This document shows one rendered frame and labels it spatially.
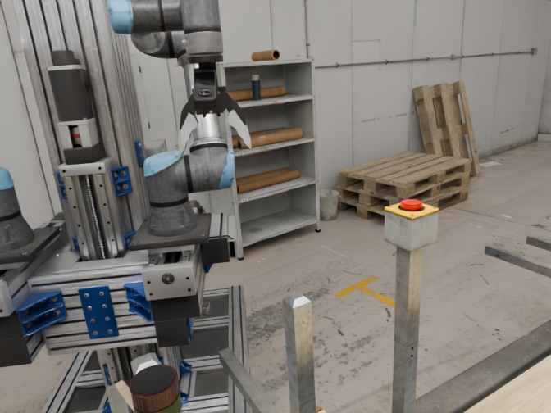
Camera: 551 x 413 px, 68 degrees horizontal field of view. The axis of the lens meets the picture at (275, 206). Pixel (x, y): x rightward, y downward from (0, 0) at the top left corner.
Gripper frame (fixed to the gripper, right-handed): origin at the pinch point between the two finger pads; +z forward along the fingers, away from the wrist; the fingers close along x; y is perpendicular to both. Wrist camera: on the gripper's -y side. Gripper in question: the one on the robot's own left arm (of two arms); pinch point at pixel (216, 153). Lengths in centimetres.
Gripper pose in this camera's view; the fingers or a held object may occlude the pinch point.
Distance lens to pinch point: 90.6
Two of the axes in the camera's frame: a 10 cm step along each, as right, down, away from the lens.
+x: -9.9, 1.0, -0.8
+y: -1.1, -3.1, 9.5
